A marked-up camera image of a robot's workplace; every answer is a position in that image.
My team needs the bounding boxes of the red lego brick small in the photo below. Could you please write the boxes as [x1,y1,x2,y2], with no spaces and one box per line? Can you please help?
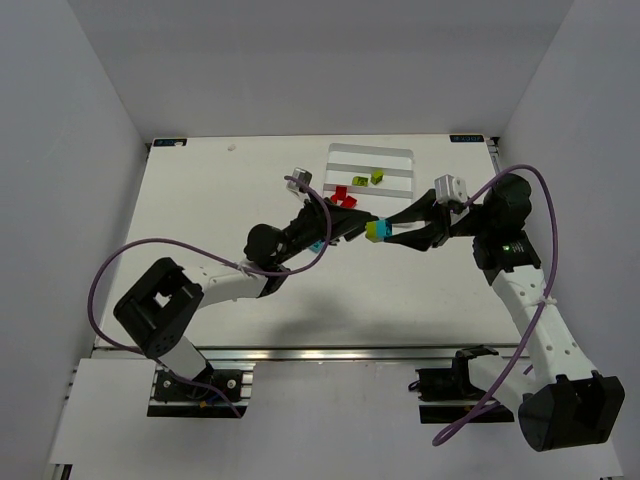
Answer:
[336,186,348,199]

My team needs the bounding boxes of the green lego brick square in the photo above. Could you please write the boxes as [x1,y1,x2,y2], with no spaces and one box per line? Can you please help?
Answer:
[370,170,384,185]

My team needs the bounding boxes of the small teal lego brick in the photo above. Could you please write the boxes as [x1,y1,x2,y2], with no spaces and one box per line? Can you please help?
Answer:
[375,219,393,240]

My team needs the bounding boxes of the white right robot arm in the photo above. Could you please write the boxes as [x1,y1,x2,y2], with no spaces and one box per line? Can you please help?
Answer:
[385,169,625,452]

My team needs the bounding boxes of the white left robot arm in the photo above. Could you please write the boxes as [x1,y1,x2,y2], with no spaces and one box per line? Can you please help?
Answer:
[114,200,378,384]

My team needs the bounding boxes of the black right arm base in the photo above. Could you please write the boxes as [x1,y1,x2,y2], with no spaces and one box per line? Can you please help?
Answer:
[408,345,499,402]

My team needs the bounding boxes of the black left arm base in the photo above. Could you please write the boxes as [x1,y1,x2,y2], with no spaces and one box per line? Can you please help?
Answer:
[151,368,244,403]

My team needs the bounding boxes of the blue lego brick long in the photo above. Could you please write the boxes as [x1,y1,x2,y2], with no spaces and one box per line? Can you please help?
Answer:
[310,241,324,252]

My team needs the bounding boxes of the white three-compartment tray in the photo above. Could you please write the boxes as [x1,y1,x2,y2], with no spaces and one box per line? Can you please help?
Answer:
[323,143,414,218]

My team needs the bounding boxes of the blue label right corner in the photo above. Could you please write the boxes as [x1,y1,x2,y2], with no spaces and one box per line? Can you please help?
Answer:
[449,134,485,143]

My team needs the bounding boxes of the blue label corner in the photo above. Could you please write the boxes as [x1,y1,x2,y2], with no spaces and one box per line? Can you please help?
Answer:
[449,134,485,143]
[152,138,187,148]

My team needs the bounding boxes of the blue label left corner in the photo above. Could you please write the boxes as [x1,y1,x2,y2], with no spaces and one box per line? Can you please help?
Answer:
[152,138,187,148]

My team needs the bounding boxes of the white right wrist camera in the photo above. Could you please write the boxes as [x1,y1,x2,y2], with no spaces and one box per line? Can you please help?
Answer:
[434,174,469,205]

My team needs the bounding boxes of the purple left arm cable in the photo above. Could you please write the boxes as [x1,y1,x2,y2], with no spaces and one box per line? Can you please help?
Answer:
[86,174,333,418]

